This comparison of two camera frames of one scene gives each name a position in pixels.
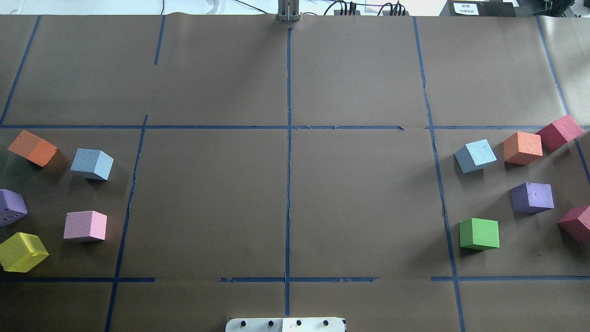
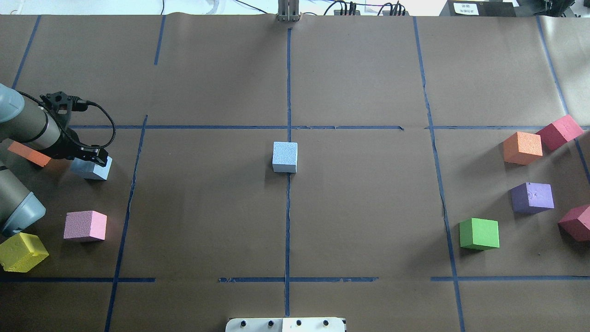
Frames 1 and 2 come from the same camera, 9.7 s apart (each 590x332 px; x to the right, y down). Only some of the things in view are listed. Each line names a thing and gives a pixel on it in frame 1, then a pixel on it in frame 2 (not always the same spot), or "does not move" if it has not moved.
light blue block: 92,163 does not move
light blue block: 474,156 to 285,157
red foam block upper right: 559,133 does not move
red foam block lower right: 575,221 does not move
